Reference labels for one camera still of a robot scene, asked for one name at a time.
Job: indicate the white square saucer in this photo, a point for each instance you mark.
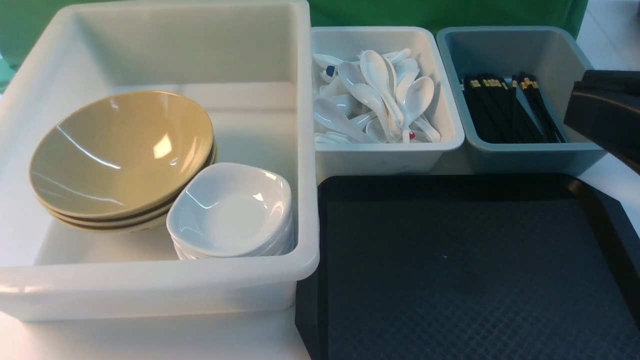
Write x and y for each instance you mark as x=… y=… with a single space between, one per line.
x=238 y=181

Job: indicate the pile of white spoons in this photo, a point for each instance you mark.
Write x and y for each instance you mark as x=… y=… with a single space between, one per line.
x=379 y=98

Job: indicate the yellow noodle bowl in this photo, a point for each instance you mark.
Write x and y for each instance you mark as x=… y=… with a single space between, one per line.
x=144 y=114

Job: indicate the white spoon bin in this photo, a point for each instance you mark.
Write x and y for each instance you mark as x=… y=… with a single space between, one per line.
x=345 y=43

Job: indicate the stack of white saucers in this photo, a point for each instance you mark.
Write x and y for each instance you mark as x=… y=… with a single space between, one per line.
x=230 y=228

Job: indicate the blue chopstick bin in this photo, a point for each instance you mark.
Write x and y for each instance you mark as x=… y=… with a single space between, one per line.
x=548 y=53

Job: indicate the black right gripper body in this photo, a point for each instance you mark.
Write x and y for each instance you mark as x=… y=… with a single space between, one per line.
x=604 y=107

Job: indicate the large white plastic tub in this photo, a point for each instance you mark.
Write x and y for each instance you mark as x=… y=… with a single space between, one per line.
x=248 y=63

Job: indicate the black plastic tray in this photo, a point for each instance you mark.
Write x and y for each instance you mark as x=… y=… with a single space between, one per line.
x=470 y=267

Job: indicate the green backdrop cloth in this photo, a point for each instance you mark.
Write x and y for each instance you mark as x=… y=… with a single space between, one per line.
x=23 y=21

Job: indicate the stacked yellow bowls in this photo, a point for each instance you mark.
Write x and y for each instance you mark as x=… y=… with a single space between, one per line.
x=145 y=220

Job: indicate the bundle of black chopsticks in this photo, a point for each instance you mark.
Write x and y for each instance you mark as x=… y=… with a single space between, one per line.
x=510 y=111

